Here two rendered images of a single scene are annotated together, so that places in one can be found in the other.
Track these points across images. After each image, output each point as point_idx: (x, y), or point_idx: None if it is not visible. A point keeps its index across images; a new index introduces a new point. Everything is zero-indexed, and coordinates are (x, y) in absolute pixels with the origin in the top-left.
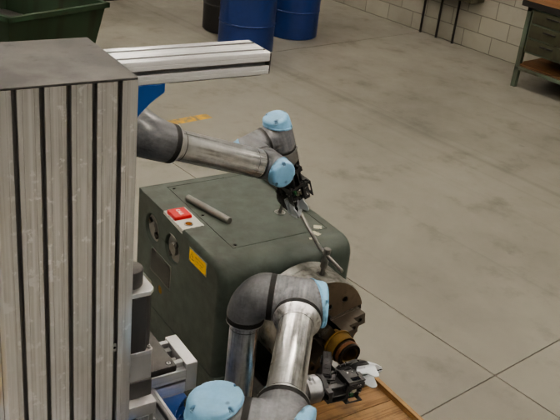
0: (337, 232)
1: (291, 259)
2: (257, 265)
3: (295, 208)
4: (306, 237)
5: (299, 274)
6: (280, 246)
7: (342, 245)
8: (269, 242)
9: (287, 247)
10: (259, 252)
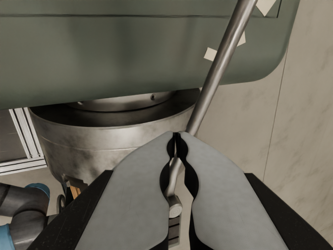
0: (276, 50)
1: (122, 94)
2: (6, 106)
3: (183, 144)
4: (204, 41)
5: (108, 157)
6: (107, 64)
7: (254, 79)
8: (80, 32)
9: (127, 75)
10: (20, 79)
